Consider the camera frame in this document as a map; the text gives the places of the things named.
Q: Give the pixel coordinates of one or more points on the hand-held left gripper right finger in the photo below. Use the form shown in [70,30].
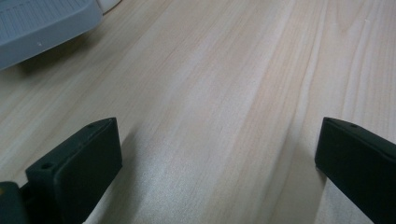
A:
[358,168]

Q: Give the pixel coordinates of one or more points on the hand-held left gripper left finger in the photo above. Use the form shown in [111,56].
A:
[84,168]

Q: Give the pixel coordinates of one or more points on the white pedal trash can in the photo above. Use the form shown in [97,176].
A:
[40,28]

